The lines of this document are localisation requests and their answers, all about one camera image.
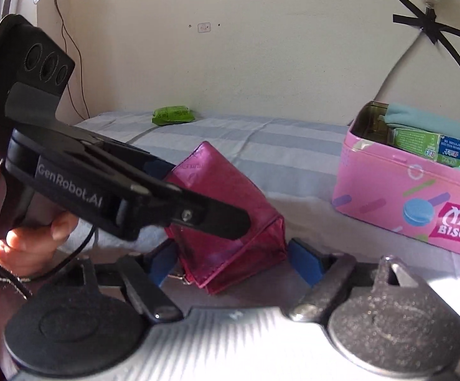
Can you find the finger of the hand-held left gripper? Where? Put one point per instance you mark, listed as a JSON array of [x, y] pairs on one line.
[[214, 216]]

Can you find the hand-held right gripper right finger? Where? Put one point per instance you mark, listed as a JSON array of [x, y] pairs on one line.
[[305, 260]]

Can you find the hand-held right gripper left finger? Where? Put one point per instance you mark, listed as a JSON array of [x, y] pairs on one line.
[[162, 262]]

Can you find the magenta shiny pouch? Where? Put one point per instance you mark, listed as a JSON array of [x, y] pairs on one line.
[[222, 174]]

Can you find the pink biscuit tin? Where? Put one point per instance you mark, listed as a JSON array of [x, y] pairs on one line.
[[372, 182]]

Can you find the long green toothpaste box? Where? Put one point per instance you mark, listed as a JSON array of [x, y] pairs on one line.
[[412, 143]]

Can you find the mint green zip pouch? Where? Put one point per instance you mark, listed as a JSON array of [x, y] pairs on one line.
[[432, 117]]

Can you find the person's left hand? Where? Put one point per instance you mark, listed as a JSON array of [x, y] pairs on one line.
[[23, 254]]

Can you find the striped blue bedsheet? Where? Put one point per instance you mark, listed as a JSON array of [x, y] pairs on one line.
[[273, 147]]

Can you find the crumpled green packet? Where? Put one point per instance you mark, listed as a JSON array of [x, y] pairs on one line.
[[172, 115]]

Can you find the black tape cross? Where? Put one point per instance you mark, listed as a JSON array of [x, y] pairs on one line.
[[432, 24]]

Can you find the small wall sticker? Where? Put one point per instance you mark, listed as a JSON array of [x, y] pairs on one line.
[[204, 27]]

